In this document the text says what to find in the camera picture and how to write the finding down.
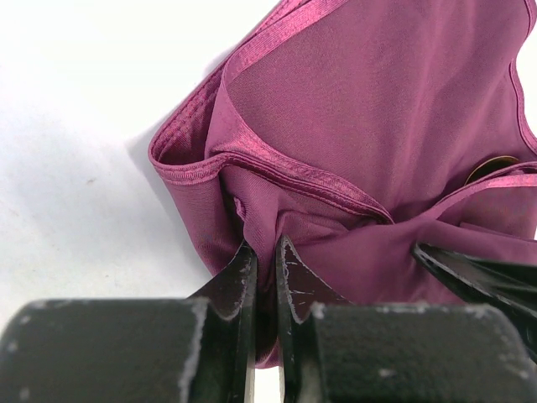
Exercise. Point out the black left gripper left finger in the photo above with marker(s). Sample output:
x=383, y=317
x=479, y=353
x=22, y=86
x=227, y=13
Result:
x=197, y=349

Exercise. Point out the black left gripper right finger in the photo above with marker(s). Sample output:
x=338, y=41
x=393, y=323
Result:
x=333, y=351

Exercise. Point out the purple cloth napkin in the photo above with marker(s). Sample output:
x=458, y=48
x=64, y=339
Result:
x=351, y=127

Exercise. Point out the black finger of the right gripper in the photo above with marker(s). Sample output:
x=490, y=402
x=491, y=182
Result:
x=507, y=286

